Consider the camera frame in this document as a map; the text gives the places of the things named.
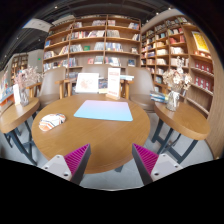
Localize wooden bookshelf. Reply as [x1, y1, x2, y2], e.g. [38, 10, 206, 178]
[141, 11, 224, 157]
[43, 14, 141, 74]

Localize wooden left side table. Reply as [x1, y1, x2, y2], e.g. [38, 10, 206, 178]
[0, 98, 40, 165]

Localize left beige armchair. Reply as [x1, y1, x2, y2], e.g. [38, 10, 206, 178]
[27, 67, 66, 108]

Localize glass vase dried flowers left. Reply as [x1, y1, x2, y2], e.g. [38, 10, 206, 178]
[14, 66, 40, 106]

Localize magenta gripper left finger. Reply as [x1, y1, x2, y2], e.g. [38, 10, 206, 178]
[42, 144, 91, 185]

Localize stack of books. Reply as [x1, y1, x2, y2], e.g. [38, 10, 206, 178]
[150, 91, 168, 103]

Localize round wooden centre table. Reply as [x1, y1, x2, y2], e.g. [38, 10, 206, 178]
[32, 94, 150, 174]

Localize white framed picture card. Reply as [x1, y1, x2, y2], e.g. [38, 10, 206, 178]
[76, 73, 99, 93]

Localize glass vase dried flowers right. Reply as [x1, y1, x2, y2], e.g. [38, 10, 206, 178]
[162, 57, 192, 111]

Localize white red standing sign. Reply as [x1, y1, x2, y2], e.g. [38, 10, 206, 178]
[107, 68, 120, 99]

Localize wooden back bookshelf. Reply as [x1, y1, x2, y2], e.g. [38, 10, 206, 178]
[43, 14, 141, 74]

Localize light blue mouse pad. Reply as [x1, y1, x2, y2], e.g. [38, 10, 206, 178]
[74, 100, 133, 122]

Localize wooden right side table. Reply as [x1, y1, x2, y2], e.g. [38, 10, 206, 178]
[152, 102, 210, 163]

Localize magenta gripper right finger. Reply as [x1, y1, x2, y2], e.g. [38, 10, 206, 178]
[132, 143, 182, 185]

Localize white card on left table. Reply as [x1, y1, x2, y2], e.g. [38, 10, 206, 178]
[13, 84, 21, 105]

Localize wooden right bookshelf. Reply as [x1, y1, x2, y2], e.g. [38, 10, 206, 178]
[141, 11, 224, 157]

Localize beige armchair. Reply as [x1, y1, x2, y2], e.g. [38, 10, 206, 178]
[27, 67, 66, 108]
[126, 67, 154, 113]

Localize glass vase dried flowers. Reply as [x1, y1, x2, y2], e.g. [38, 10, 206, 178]
[14, 66, 40, 106]
[162, 57, 192, 111]

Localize yellow poster on shelf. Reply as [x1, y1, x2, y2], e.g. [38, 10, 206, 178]
[192, 31, 209, 53]

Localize right beige armchair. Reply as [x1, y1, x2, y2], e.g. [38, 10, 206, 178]
[126, 67, 154, 113]

